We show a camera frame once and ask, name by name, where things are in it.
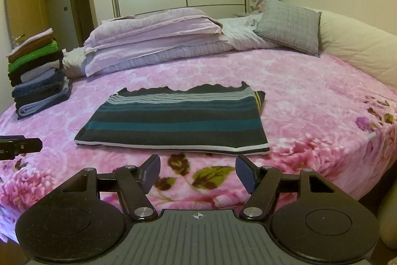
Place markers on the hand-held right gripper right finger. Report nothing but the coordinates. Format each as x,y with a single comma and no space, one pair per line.
245,173

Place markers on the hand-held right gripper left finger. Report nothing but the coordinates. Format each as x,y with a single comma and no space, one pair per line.
151,173

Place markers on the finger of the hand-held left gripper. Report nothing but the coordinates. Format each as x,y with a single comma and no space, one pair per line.
21,144

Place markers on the striped teal black shirt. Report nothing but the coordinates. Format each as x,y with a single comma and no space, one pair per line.
173,125

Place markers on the stack of folded clothes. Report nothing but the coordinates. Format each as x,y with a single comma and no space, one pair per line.
37,75

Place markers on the pink floral blanket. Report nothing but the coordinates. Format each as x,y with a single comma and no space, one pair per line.
310,97

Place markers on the lilac folded duvet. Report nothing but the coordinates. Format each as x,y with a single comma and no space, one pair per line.
139,57

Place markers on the wooden door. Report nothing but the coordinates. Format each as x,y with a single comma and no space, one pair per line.
24,4

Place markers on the folded pink and white bedding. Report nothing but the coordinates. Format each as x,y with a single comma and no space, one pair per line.
245,32

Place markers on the cream pouf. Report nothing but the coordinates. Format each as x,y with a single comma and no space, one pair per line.
389,221

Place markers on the grey checked pillow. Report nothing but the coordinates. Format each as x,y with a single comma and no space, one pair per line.
288,26

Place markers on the cream padded headboard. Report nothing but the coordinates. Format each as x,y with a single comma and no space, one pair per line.
356,44

